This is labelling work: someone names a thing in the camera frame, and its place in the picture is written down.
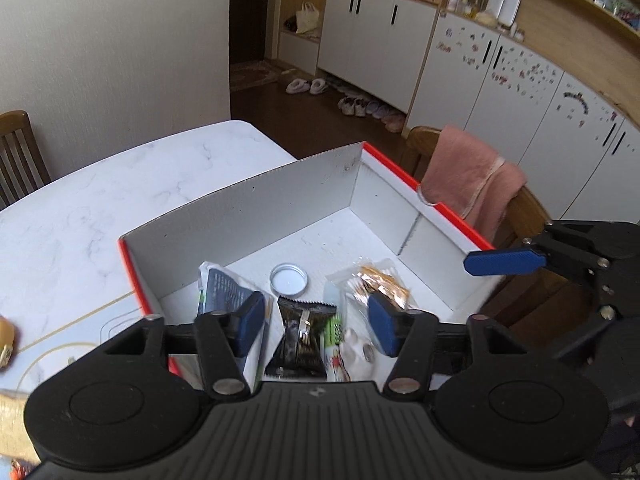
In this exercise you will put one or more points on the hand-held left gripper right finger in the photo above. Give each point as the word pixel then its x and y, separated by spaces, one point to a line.
pixel 382 325

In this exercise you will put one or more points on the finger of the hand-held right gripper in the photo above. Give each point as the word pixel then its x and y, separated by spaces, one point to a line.
pixel 505 262
pixel 587 335

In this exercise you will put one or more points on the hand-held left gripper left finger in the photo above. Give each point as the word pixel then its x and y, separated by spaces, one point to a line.
pixel 250 320

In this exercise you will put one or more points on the white and blue packet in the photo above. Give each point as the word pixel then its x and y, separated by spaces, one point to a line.
pixel 220 290

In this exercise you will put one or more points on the gold snack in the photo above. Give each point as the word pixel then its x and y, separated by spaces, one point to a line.
pixel 380 282

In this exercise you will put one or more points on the cotton swab bag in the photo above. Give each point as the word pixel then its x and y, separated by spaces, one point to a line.
pixel 357 362

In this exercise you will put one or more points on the green and white tube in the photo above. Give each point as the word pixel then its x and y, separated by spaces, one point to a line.
pixel 334 345

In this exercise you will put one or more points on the black snack packet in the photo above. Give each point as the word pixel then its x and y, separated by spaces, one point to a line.
pixel 300 345

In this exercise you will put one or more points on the white round jar lid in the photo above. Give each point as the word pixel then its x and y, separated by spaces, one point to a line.
pixel 288 279

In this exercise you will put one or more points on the white cardboard box red rim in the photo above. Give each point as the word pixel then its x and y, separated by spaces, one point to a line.
pixel 300 210

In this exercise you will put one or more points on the brown wooden chair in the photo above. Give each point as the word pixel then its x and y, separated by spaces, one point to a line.
pixel 530 215

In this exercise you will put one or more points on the pink towel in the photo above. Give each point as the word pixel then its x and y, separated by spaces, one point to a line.
pixel 465 175

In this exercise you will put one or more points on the white cabinet with stickers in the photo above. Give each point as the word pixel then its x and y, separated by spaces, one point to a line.
pixel 525 110

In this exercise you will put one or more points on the pair of pink slippers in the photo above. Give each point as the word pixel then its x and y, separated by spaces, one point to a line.
pixel 394 122

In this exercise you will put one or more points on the pair of lilac slippers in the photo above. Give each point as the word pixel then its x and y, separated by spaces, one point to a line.
pixel 377 110

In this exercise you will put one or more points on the pair of white sneakers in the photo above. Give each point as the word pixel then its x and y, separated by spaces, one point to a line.
pixel 351 106

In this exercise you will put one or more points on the white fluffy slipper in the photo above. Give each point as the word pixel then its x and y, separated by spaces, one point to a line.
pixel 297 86
pixel 318 86

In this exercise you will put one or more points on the patterned door rug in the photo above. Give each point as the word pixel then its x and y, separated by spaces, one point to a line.
pixel 252 75

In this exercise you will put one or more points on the tan squishy bread toy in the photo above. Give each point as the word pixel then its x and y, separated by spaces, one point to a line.
pixel 6 342

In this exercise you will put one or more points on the sponge cake in clear bag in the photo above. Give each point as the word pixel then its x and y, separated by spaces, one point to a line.
pixel 12 425

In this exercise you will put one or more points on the white shoe cabinet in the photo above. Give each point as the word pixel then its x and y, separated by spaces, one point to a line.
pixel 370 35

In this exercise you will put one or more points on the dark wooden slatted chair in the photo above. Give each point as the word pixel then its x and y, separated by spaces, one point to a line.
pixel 20 160

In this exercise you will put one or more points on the cream tote bag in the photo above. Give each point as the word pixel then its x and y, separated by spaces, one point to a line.
pixel 307 19

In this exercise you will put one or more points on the dark entrance door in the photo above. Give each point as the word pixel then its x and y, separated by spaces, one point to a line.
pixel 252 10

